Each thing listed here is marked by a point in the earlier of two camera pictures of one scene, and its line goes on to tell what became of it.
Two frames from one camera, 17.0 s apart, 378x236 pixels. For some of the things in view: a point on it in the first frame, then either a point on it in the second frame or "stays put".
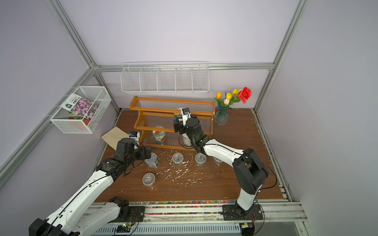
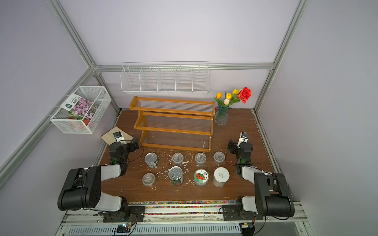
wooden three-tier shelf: x=153 y=119 stays put
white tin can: x=186 y=140 -> x=221 y=176
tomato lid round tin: x=159 y=136 -> x=201 y=177
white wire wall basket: x=165 y=77 stays put
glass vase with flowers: x=221 y=115 stays put
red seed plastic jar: x=148 y=179 stays put
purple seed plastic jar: x=177 y=158 stays put
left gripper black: x=148 y=151 -> x=136 y=145
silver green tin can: x=152 y=162 stays put
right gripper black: x=181 y=127 -> x=234 y=145
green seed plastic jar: x=200 y=158 stays put
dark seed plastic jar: x=218 y=162 stays put
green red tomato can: x=178 y=117 -> x=175 y=175
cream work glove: x=111 y=137 stays put
